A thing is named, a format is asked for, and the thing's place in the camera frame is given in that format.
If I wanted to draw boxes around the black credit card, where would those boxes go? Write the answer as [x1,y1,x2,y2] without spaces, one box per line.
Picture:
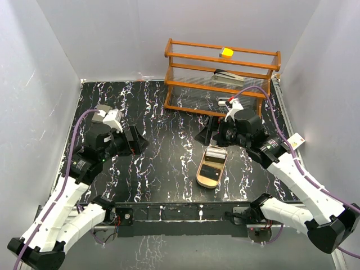
[199,164,222,181]

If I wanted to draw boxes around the grey black stapler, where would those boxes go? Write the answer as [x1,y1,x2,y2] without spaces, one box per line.
[211,69,245,87]

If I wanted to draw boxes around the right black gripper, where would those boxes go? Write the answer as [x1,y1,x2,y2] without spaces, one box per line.
[195,115,250,149]

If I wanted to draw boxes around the small white stapler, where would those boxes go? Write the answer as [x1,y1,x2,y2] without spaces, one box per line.
[218,97,230,107]

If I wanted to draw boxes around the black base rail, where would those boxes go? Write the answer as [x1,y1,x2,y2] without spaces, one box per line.
[84,201,279,239]

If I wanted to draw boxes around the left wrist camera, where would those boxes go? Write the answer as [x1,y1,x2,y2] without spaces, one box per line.
[102,109,123,133]

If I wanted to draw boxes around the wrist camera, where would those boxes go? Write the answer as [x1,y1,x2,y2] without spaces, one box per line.
[224,97,244,122]
[102,109,123,133]

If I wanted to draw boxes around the orange wooden shelf rack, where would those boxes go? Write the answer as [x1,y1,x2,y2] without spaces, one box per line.
[164,39,281,116]

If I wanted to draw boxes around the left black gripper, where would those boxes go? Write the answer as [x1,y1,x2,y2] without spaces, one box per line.
[100,124,149,162]

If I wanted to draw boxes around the grey card holder wallet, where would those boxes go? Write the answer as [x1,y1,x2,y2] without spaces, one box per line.
[92,105,113,123]

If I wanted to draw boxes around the oval wooden tray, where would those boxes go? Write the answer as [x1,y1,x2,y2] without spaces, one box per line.
[196,146,227,188]

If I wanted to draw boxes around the yellow white block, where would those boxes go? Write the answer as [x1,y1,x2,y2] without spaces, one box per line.
[219,47,234,59]

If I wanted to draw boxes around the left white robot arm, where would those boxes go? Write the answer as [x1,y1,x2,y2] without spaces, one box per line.
[7,123,149,269]

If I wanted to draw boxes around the white card box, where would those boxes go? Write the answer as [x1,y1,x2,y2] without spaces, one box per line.
[287,133,305,150]

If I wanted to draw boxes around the stack of cards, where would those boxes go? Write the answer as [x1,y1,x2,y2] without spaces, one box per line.
[205,147,227,159]

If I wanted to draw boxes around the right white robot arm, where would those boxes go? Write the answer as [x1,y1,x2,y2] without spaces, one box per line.
[195,109,359,254]

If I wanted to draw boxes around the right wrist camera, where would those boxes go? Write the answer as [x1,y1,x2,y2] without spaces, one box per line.
[224,97,244,122]

